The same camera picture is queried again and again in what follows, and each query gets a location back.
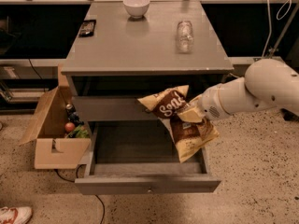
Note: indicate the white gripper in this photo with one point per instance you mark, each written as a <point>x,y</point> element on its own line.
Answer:
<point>209,104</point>

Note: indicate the brown sea salt chip bag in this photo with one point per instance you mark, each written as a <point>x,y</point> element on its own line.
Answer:
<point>188,137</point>

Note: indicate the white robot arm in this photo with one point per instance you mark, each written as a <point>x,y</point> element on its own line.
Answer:
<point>267,83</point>

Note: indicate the closed grey middle drawer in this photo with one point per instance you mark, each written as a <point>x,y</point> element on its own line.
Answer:
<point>93,108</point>

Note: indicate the open grey bottom drawer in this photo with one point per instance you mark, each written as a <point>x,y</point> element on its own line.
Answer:
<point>138,157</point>

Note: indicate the grey wooden drawer cabinet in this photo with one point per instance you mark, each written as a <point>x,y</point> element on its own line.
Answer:
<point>131,59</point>

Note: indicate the green snack bag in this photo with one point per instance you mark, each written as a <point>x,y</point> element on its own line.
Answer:
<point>79,132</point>

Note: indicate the clear plastic water bottle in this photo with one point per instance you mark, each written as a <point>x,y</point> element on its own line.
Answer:
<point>184,36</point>

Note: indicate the white ceramic bowl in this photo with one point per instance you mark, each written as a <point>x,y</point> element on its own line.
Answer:
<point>136,8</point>

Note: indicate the dark soda can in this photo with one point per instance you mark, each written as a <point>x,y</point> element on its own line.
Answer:
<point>70,109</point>

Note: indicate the red apple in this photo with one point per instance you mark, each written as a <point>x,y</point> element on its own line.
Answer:
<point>69,127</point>

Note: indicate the open cardboard box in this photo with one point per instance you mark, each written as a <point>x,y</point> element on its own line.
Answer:
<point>46,129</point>

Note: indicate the white and red sneaker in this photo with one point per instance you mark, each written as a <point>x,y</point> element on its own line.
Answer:
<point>15,215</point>

